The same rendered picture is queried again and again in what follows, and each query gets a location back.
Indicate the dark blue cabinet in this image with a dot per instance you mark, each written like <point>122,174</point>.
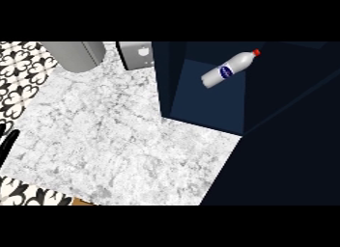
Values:
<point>206,96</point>

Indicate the white water bottle red cap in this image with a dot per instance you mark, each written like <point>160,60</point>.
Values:
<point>227,69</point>

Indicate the grey rounded appliance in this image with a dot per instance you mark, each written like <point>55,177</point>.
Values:
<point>76,54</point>

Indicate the grey flat appliance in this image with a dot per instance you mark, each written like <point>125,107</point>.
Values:
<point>138,54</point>

